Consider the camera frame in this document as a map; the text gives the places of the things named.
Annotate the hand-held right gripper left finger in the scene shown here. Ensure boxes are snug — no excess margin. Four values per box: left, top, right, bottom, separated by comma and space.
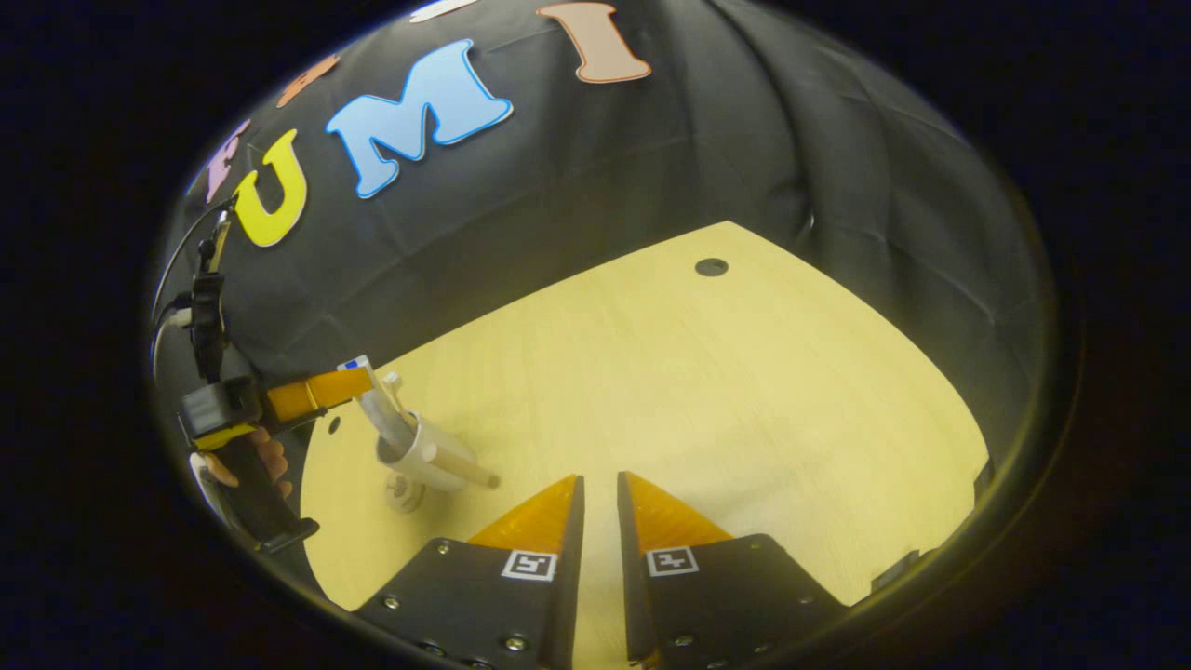
354, 475, 587, 670

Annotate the white cup with wooden handle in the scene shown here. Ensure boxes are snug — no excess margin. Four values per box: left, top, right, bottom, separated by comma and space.
375, 412, 502, 494

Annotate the black backdrop cloth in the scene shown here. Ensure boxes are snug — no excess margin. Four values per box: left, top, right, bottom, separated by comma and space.
154, 0, 1057, 485

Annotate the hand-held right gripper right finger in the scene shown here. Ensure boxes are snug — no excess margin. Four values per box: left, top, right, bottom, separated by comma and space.
616, 470, 852, 669

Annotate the white toothpaste tube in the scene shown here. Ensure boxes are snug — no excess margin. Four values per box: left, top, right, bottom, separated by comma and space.
337, 355, 415, 457

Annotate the black cable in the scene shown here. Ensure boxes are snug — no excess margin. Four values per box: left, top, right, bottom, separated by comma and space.
152, 200, 230, 303

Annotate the round cork coaster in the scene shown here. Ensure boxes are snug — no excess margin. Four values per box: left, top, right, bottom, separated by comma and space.
384, 470, 427, 515

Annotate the white cable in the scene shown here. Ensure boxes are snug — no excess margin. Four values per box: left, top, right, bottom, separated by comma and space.
152, 310, 194, 375

